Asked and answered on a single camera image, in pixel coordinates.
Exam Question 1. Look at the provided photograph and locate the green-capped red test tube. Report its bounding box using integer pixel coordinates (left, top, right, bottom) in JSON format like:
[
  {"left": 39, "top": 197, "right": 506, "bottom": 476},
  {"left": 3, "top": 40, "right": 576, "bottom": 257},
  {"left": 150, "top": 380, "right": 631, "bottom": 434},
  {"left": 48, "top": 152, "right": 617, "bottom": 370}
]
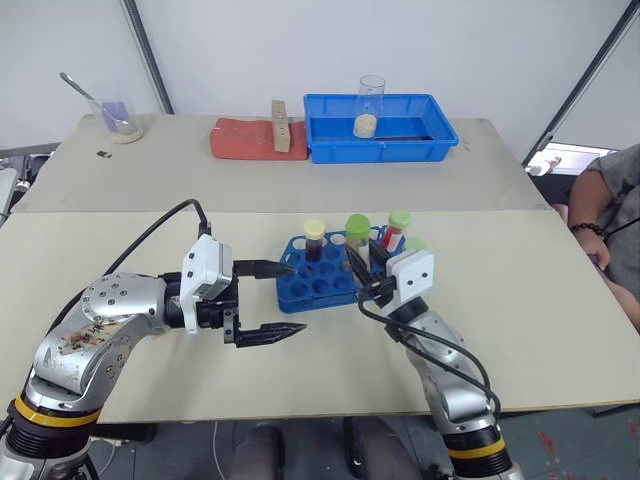
[{"left": 381, "top": 208, "right": 413, "bottom": 252}]

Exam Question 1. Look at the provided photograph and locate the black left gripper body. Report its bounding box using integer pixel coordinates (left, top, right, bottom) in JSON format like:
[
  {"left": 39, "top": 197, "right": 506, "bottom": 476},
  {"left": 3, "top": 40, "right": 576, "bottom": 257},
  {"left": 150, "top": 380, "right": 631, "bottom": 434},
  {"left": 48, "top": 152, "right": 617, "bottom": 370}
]
[{"left": 196, "top": 272, "right": 242, "bottom": 347}]

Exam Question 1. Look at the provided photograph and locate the red brick block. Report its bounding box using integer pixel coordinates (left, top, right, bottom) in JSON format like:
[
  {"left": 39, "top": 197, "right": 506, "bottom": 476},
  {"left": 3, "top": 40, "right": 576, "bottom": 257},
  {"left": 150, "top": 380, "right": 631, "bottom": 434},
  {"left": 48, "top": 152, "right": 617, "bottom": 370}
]
[{"left": 209, "top": 116, "right": 310, "bottom": 163}]

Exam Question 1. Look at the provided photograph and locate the metal spoon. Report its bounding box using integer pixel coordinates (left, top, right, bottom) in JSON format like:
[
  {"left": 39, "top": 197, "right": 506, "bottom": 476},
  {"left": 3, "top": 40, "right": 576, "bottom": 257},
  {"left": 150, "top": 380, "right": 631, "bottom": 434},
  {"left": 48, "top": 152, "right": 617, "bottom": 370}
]
[{"left": 59, "top": 71, "right": 127, "bottom": 127}]

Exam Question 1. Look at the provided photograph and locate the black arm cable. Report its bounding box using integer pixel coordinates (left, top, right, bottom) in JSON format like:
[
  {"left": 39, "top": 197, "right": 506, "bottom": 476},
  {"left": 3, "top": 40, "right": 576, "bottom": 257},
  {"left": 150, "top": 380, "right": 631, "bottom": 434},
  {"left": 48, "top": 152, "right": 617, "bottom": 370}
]
[
  {"left": 48, "top": 198, "right": 213, "bottom": 331},
  {"left": 356, "top": 282, "right": 503, "bottom": 431}
]

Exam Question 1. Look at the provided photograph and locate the person bare hand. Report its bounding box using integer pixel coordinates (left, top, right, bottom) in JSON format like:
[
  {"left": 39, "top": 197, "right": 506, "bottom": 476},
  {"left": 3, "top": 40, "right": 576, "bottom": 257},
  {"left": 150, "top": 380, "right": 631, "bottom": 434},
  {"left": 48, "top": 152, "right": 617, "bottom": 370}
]
[{"left": 579, "top": 232, "right": 613, "bottom": 272}]

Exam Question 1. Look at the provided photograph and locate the grey metal diagonal pole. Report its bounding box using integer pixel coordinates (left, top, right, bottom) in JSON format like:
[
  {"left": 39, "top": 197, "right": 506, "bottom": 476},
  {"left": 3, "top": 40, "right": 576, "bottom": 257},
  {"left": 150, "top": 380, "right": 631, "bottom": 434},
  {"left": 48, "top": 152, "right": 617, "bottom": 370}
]
[
  {"left": 521, "top": 0, "right": 640, "bottom": 167},
  {"left": 121, "top": 0, "right": 176, "bottom": 116}
]

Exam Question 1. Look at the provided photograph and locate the person leg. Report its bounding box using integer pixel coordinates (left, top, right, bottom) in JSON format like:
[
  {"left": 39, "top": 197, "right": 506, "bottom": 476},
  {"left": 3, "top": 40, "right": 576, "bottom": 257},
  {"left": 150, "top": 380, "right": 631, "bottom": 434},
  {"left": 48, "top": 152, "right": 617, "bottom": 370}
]
[{"left": 605, "top": 269, "right": 640, "bottom": 333}]

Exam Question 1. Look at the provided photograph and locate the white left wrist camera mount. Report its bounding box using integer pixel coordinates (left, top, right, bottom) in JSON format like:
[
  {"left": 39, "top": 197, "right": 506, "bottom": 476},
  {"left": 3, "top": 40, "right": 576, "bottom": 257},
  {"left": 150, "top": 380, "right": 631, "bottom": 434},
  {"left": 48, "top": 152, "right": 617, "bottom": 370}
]
[{"left": 180, "top": 234, "right": 235, "bottom": 335}]

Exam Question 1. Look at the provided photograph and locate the blue test tube rack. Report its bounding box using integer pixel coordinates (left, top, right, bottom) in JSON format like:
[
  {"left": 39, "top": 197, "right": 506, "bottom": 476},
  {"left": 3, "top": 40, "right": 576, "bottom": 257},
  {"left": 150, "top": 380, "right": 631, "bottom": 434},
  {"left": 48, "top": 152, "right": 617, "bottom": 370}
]
[{"left": 277, "top": 224, "right": 397, "bottom": 314}]

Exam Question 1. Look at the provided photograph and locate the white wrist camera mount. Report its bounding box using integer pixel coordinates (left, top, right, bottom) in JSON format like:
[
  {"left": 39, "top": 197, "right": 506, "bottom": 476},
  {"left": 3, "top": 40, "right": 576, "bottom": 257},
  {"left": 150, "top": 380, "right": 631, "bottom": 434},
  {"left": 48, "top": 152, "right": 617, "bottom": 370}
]
[
  {"left": 180, "top": 234, "right": 235, "bottom": 335},
  {"left": 386, "top": 249, "right": 436, "bottom": 304}
]

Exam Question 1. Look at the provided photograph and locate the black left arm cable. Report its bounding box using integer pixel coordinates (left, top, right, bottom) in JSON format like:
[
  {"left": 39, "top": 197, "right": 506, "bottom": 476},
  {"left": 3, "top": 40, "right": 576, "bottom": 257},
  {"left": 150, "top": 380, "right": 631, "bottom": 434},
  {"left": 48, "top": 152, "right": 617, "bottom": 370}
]
[{"left": 48, "top": 198, "right": 213, "bottom": 331}]

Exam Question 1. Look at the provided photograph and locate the purple lit screen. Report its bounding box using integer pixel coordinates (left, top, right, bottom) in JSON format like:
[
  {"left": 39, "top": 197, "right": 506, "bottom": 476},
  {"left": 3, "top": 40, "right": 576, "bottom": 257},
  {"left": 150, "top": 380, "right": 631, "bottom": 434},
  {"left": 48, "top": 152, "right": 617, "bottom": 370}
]
[{"left": 527, "top": 142, "right": 622, "bottom": 177}]

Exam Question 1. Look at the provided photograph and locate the grey-shirted person torso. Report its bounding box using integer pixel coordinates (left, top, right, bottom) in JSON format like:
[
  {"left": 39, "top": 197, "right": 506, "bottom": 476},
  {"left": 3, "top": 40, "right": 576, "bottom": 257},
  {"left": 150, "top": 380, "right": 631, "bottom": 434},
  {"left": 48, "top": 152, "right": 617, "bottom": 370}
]
[{"left": 582, "top": 143, "right": 640, "bottom": 297}]

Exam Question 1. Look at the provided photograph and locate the yellow-capped dark red test tube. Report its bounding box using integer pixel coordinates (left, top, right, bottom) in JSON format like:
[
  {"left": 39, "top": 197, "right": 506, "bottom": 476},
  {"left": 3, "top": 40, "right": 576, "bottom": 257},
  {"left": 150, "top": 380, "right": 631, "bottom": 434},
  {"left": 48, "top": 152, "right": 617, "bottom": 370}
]
[{"left": 302, "top": 219, "right": 328, "bottom": 264}]

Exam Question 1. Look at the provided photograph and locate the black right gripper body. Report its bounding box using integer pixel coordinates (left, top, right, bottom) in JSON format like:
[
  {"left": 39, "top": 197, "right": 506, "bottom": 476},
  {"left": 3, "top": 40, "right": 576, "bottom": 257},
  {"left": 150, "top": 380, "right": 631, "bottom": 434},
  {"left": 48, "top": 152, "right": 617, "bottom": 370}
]
[{"left": 368, "top": 261, "right": 400, "bottom": 308}]

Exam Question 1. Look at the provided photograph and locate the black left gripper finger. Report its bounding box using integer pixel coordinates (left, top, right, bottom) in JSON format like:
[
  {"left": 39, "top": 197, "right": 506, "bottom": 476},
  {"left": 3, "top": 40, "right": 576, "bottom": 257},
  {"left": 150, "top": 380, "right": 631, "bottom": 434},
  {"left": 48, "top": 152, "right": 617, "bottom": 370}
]
[
  {"left": 235, "top": 322, "right": 308, "bottom": 349},
  {"left": 234, "top": 259, "right": 298, "bottom": 281}
]

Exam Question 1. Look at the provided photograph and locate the blue plastic bin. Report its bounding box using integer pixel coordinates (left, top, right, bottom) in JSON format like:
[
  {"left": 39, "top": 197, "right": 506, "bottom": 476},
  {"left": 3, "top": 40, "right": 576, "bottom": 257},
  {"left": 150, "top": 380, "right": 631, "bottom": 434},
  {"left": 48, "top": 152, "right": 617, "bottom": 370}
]
[{"left": 302, "top": 92, "right": 460, "bottom": 165}]

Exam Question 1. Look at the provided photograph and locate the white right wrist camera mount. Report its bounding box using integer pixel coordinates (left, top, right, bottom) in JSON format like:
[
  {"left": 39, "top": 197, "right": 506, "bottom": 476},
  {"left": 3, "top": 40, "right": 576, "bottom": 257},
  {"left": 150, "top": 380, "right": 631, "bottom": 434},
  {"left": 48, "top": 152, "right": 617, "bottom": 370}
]
[{"left": 386, "top": 249, "right": 436, "bottom": 304}]

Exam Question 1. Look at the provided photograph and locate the clear glass cylinder with powder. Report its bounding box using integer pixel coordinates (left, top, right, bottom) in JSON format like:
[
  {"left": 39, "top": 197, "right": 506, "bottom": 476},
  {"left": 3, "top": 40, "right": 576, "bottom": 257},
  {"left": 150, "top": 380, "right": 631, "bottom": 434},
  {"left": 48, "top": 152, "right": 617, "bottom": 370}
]
[{"left": 353, "top": 74, "right": 388, "bottom": 139}]

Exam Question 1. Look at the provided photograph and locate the thin white cable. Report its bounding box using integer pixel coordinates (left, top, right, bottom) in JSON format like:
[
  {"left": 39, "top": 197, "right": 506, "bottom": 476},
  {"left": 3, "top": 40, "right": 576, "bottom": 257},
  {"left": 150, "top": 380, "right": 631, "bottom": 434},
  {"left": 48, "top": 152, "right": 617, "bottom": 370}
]
[{"left": 212, "top": 419, "right": 227, "bottom": 479}]

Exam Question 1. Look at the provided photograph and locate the wooden block with holes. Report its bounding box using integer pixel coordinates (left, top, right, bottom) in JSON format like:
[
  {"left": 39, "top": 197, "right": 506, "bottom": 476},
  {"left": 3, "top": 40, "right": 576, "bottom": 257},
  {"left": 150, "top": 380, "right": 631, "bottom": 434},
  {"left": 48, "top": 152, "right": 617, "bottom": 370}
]
[{"left": 270, "top": 99, "right": 293, "bottom": 153}]

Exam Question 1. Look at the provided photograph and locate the black beaded bracelet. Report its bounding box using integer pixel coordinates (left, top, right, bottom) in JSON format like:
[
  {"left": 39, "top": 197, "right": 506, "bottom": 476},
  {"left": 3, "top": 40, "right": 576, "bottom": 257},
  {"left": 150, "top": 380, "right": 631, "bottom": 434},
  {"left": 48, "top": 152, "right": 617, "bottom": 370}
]
[{"left": 568, "top": 221, "right": 607, "bottom": 239}]

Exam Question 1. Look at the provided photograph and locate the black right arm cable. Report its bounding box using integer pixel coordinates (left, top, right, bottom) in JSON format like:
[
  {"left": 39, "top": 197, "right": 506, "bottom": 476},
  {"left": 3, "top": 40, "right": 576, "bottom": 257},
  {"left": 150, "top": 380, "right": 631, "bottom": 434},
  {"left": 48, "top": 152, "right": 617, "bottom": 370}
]
[{"left": 356, "top": 282, "right": 503, "bottom": 431}]

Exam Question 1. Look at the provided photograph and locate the green-capped brown test tube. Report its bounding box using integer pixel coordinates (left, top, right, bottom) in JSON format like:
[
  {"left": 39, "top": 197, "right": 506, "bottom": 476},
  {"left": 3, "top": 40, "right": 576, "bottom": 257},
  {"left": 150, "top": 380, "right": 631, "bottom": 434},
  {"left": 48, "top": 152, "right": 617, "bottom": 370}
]
[{"left": 344, "top": 213, "right": 372, "bottom": 267}]

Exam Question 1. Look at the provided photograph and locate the glass beaker with purple label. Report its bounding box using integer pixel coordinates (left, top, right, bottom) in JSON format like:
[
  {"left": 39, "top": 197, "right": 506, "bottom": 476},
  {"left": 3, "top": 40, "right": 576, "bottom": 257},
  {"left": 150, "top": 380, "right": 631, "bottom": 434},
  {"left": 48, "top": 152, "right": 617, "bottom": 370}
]
[{"left": 88, "top": 96, "right": 145, "bottom": 146}]

